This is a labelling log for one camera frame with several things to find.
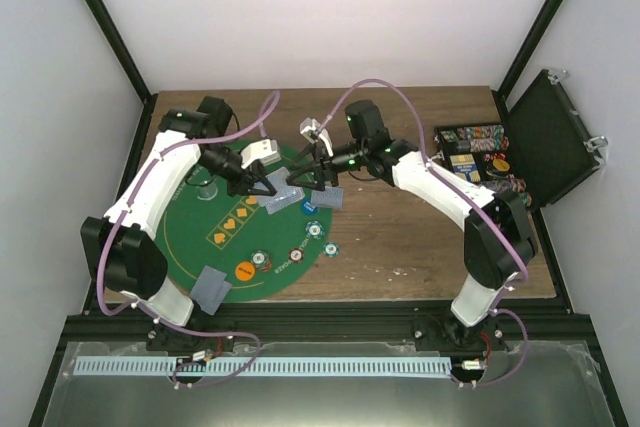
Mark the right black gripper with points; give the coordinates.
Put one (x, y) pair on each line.
(322, 170)

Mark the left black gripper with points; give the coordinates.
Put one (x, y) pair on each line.
(250, 178)

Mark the blue playing card deck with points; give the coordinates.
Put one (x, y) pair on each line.
(285, 195)

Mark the blue small blind button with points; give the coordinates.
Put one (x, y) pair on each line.
(307, 208)

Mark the poker chip stack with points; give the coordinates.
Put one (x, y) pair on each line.
(261, 260)
(315, 229)

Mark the red poker chip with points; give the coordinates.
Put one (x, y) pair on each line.
(296, 255)

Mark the orange big blind button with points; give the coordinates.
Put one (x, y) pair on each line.
(245, 271)

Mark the single teal poker chip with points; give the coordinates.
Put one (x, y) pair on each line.
(331, 249)

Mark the blue checkered playing card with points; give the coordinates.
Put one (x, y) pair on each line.
(210, 297)

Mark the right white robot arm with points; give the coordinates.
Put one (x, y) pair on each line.
(498, 240)

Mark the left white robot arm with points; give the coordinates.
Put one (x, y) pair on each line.
(120, 246)

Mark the green round poker mat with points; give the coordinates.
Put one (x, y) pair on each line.
(224, 231)

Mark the clear dealer button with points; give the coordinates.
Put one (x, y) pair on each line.
(207, 192)

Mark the black poker case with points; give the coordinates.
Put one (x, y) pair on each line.
(540, 148)

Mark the light blue slotted strip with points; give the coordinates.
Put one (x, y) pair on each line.
(404, 367)

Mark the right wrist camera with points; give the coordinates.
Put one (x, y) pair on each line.
(312, 131)

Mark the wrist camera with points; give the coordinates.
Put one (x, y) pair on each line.
(312, 131)
(267, 151)

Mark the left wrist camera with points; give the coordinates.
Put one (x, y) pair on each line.
(267, 151)

